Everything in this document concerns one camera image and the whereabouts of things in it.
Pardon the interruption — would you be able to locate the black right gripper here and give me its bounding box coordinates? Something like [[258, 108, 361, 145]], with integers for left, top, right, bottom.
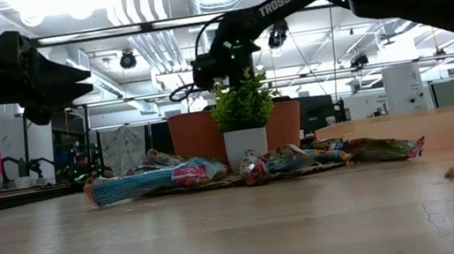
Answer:
[[187, 35, 267, 96]]

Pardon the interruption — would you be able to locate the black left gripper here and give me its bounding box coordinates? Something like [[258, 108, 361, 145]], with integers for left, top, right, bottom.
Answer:
[[0, 19, 100, 132]]

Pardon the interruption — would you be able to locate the grey brown granola bar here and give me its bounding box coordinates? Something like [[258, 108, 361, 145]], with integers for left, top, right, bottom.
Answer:
[[140, 144, 187, 172]]

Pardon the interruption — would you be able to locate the blue red-ended snack bar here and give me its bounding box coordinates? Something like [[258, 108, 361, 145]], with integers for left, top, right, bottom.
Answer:
[[82, 168, 180, 211], [167, 153, 230, 190]]

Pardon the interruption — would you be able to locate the Chewy granola bar orange band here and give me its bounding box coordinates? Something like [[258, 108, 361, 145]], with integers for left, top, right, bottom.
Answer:
[[263, 139, 318, 176]]

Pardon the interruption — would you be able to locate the blue white granola bar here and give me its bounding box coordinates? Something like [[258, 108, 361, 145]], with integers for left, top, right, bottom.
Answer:
[[309, 136, 349, 154]]

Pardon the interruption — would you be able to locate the blue orange granola bar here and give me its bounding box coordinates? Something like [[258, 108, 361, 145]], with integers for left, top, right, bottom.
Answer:
[[301, 145, 354, 168]]

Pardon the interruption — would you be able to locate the green plant in white pot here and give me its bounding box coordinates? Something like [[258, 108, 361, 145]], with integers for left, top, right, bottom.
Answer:
[[205, 64, 291, 177]]

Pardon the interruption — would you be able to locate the black shelving rack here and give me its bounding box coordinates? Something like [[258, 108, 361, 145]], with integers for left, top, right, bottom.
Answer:
[[48, 104, 100, 185]]

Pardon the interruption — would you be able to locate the terracotta plastic basket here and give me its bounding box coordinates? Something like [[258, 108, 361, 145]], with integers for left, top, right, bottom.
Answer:
[[166, 97, 309, 183]]

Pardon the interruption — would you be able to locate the person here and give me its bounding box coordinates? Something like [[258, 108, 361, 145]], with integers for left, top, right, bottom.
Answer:
[[63, 148, 115, 185]]

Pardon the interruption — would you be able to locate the white patterned cloth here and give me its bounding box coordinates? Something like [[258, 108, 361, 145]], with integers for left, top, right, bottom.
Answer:
[[98, 123, 153, 181]]

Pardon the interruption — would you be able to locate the black monitor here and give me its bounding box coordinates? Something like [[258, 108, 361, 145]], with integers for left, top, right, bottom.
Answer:
[[296, 93, 341, 138]]

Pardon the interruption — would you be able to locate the thin black overhead beam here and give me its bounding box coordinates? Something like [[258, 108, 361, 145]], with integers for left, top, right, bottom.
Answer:
[[15, 50, 454, 121]]

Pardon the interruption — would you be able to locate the round woven placemat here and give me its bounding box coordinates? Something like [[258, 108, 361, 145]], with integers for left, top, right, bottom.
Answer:
[[141, 157, 350, 201]]

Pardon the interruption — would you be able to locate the white cabinet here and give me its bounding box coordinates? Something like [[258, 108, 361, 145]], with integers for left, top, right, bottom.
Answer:
[[381, 62, 428, 116]]

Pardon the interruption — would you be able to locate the translucent orange plastic bin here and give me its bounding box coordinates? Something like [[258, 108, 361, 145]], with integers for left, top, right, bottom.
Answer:
[[313, 106, 454, 169]]

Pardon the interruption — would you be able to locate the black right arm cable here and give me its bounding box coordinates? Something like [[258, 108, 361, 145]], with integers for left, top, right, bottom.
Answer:
[[158, 13, 237, 105]]

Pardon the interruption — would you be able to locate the black ceiling-hung camera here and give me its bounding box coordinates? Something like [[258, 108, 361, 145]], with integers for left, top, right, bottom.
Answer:
[[264, 18, 293, 51]]

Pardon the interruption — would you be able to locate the round black ceiling camera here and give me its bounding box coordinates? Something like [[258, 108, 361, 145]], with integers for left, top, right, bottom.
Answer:
[[117, 48, 139, 71]]

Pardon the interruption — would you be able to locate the thin hanging cable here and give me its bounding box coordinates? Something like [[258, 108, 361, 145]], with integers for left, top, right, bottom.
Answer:
[[321, 0, 347, 102]]

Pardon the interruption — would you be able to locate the small black ceiling camera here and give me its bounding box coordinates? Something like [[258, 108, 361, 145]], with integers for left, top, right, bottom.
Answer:
[[349, 52, 371, 71]]

